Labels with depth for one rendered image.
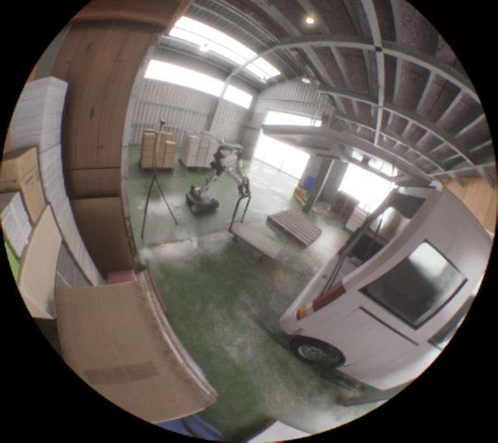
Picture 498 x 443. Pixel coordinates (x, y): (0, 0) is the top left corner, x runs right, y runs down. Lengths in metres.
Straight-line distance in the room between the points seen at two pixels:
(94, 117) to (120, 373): 1.24
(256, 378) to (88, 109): 2.43
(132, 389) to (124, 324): 0.22
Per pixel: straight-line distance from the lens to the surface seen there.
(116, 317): 0.57
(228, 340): 1.66
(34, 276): 0.72
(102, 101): 1.20
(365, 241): 2.26
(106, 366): 0.58
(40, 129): 0.86
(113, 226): 1.33
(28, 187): 0.78
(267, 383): 1.76
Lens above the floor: 1.61
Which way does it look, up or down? 21 degrees down
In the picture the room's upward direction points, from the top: 19 degrees clockwise
